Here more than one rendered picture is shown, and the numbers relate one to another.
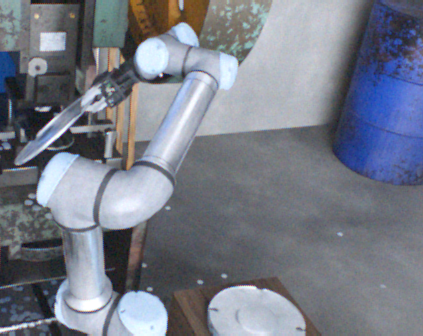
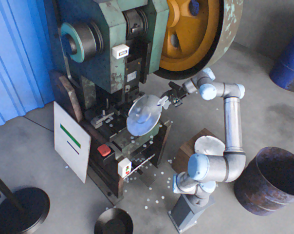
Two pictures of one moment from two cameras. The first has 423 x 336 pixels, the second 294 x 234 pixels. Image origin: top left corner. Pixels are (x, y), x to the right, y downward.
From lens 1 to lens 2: 1.02 m
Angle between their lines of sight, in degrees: 25
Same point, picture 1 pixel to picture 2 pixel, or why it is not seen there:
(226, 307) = (200, 148)
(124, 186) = (235, 168)
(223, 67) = (241, 92)
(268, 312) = (213, 145)
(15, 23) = (121, 77)
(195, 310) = (190, 152)
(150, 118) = not seen: hidden behind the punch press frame
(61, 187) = (208, 175)
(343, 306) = (210, 121)
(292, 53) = not seen: hidden behind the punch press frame
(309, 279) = (196, 113)
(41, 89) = (130, 97)
